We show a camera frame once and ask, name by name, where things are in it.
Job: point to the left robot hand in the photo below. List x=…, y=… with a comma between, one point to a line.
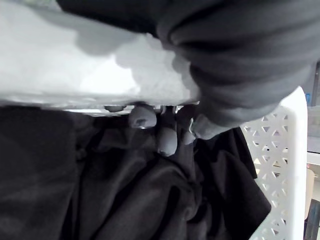
x=237, y=50

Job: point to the white plastic laundry basket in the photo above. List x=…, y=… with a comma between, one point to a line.
x=62, y=62

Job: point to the black garment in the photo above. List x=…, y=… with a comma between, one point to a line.
x=125, y=187

